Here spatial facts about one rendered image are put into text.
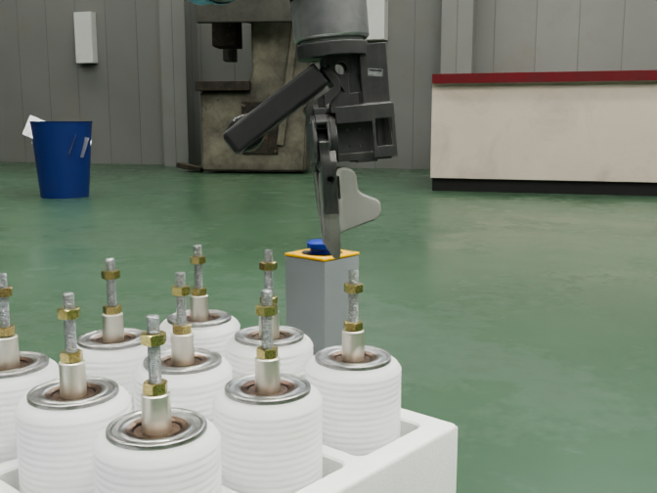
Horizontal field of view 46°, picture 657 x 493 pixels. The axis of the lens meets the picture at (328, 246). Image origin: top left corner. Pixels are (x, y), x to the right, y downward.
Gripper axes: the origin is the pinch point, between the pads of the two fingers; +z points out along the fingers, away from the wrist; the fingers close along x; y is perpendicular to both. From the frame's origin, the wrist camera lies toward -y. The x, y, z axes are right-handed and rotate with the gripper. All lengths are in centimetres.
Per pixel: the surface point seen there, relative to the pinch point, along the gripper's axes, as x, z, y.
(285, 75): 649, -77, 45
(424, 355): 76, 35, 26
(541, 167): 428, 18, 197
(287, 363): 0.3, 11.8, -5.3
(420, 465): -8.8, 20.6, 6.0
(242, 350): 1.3, 10.2, -9.8
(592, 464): 23, 38, 38
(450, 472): -5.1, 23.5, 9.8
